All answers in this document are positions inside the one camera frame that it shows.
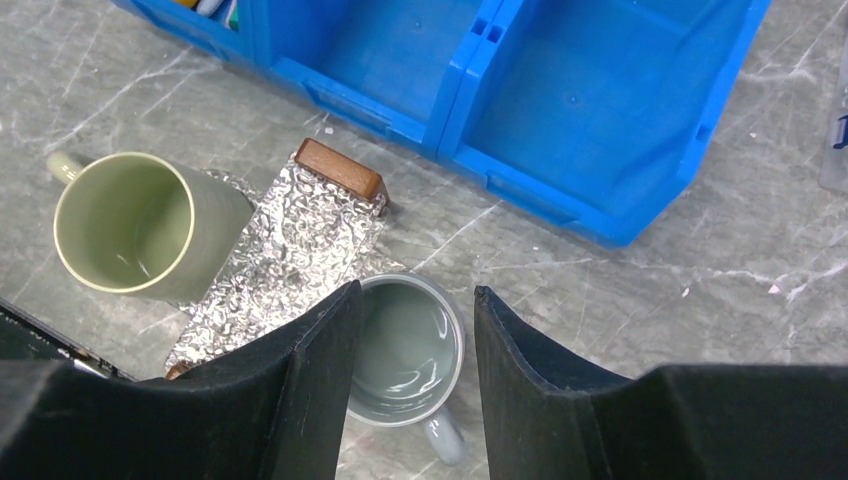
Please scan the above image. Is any grey ceramic mug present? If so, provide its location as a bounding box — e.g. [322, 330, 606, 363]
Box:
[347, 272, 467, 466]

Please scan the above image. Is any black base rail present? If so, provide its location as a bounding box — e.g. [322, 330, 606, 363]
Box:
[1, 298, 135, 381]

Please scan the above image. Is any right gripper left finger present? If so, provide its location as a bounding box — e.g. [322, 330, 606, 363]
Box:
[1, 281, 363, 479]

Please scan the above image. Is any green ceramic mug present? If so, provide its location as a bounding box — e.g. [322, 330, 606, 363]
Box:
[46, 152, 223, 303]

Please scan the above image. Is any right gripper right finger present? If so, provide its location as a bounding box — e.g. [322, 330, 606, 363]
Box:
[474, 286, 847, 479]

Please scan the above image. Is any clear holder with wooden ends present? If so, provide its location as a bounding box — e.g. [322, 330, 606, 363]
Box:
[164, 138, 390, 375]

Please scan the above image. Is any clear textured oval tray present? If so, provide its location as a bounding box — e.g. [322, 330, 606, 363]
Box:
[174, 165, 390, 324]

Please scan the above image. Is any white toothpaste tube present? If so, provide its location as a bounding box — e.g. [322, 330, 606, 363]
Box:
[193, 0, 239, 31]

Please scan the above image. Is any blue three-compartment bin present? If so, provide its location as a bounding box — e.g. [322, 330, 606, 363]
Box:
[122, 1, 769, 248]

